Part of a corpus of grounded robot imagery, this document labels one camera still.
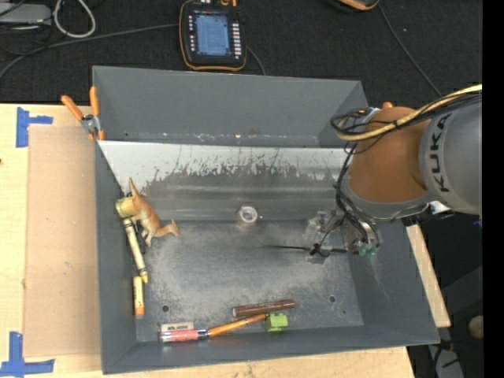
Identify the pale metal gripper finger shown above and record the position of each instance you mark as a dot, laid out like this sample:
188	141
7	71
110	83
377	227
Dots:
325	219
317	236

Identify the clear tape roll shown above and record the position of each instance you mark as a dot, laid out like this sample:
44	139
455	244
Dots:
247	215

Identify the grey metal bin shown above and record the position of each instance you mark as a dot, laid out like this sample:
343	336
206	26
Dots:
236	274

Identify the brown marker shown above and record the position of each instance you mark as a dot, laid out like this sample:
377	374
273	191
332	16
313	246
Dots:
263	308

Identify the green toy block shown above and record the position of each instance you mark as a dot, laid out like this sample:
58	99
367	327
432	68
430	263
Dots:
277	322

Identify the orange pen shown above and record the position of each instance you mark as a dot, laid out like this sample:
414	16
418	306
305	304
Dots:
236	325

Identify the pink lip gloss tube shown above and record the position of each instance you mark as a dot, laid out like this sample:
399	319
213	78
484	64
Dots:
183	335

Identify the orange toy kangaroo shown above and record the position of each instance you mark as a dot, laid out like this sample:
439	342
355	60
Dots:
149	217

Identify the white crayon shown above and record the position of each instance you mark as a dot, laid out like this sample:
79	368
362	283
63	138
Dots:
134	248

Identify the brass-coloured short cylinder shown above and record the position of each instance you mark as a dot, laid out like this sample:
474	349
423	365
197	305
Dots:
125	208

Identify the brown cardboard board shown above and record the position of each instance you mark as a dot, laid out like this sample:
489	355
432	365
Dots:
59	242

